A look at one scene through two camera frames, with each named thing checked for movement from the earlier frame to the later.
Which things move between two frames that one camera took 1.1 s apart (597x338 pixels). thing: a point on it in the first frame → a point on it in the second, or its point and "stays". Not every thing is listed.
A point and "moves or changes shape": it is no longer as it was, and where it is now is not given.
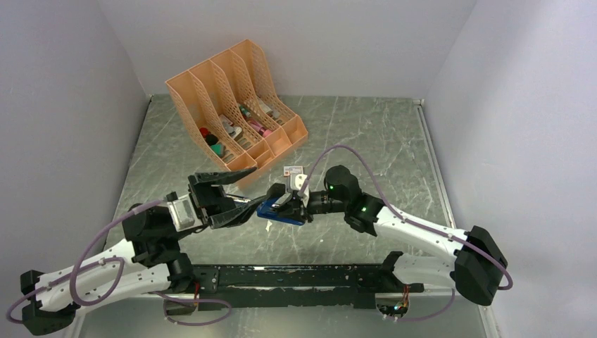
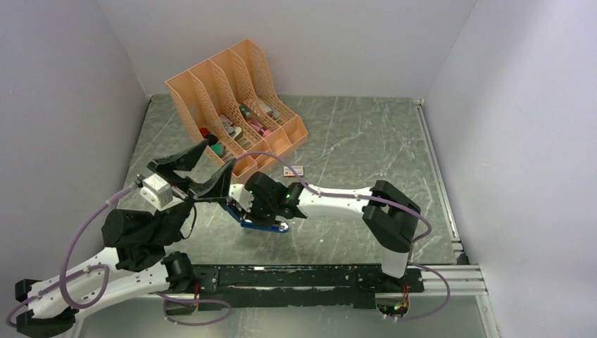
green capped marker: (247, 113) stays
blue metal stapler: (267, 209) moves or changes shape
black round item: (211, 139) stays
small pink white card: (287, 170) stays
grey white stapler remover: (233, 132) stays
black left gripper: (209, 198) → (217, 188)
